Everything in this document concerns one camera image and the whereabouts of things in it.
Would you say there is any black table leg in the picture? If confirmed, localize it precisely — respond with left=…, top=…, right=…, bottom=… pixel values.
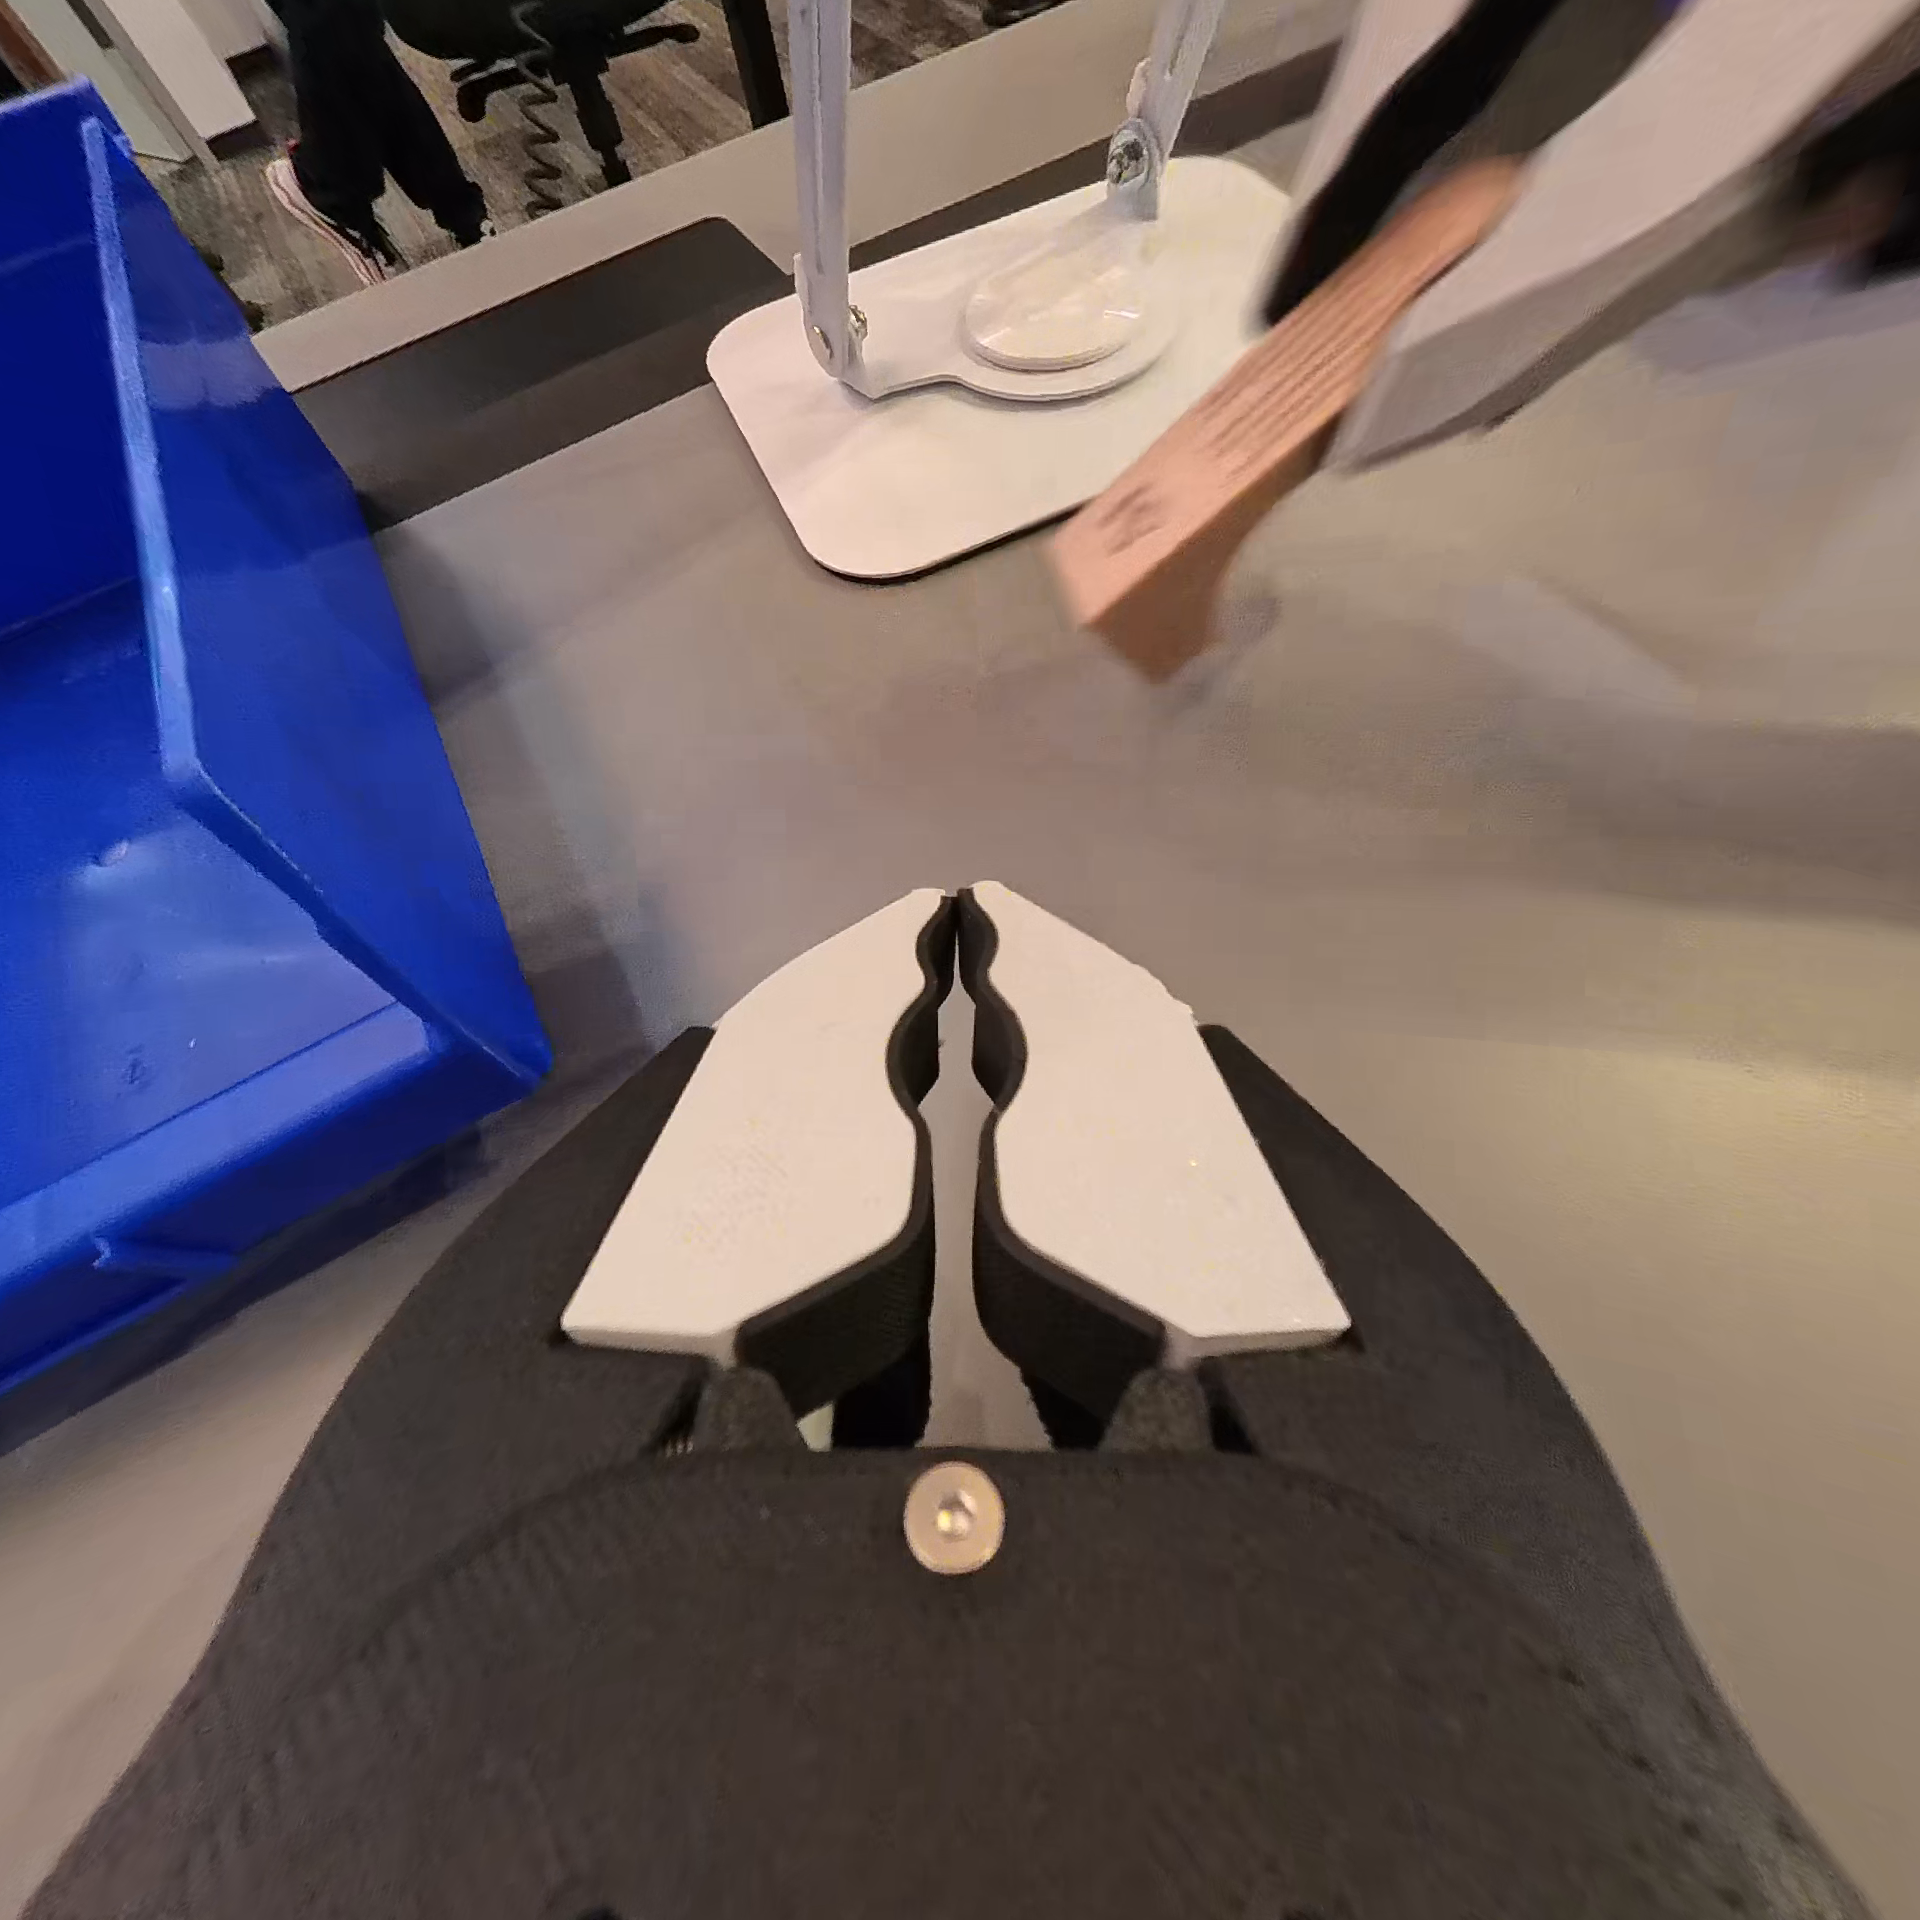
left=720, top=0, right=793, bottom=132

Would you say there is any natural wooden arch block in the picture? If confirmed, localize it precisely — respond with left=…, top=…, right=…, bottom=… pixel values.
left=1044, top=155, right=1528, bottom=682

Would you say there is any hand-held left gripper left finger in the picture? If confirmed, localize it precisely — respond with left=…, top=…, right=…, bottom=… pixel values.
left=559, top=883, right=963, bottom=1446

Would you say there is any black office chair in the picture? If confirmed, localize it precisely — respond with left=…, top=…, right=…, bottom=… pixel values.
left=397, top=0, right=709, bottom=191

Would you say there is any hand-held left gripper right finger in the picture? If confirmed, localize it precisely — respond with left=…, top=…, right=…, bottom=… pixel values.
left=961, top=882, right=1357, bottom=1451

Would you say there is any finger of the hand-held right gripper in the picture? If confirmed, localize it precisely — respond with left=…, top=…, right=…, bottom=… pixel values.
left=1264, top=0, right=1578, bottom=329
left=1327, top=0, right=1920, bottom=479

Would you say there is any white document stand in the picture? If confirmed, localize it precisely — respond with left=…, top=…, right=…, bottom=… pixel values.
left=705, top=0, right=1304, bottom=582

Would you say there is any blue plastic bin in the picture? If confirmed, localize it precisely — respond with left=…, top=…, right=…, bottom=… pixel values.
left=0, top=74, right=559, bottom=1450

